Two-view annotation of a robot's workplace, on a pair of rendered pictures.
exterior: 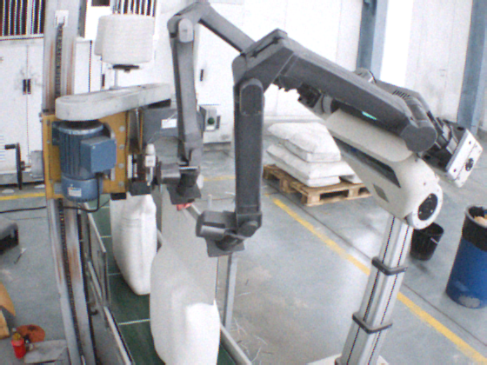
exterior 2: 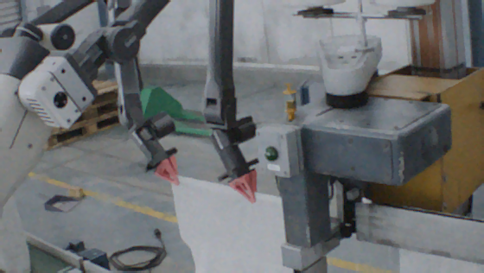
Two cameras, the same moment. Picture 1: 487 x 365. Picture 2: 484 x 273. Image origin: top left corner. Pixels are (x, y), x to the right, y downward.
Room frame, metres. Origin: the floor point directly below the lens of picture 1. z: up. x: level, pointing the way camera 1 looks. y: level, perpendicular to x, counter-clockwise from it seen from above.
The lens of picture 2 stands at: (2.88, -0.26, 1.67)
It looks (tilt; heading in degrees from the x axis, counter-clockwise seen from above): 16 degrees down; 163
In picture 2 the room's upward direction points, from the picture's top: 7 degrees counter-clockwise
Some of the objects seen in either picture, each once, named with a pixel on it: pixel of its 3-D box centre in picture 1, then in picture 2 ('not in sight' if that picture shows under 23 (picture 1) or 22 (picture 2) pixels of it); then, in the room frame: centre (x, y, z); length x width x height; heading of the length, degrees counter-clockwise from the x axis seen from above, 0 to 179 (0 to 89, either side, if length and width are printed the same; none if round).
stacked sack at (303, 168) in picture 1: (323, 165); not in sight; (4.32, -0.76, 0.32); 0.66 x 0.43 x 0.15; 121
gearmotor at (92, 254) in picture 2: not in sight; (80, 257); (-0.09, -0.26, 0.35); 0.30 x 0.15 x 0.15; 29
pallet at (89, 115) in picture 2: not in sight; (72, 111); (-4.38, 0.00, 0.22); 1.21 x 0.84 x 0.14; 119
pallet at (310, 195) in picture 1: (329, 178); not in sight; (4.65, -0.91, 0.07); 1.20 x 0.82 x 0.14; 121
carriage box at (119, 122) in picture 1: (81, 146); (427, 135); (1.56, 0.63, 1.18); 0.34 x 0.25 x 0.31; 119
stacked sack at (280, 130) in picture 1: (303, 131); not in sight; (4.66, -0.56, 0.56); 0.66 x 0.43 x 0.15; 116
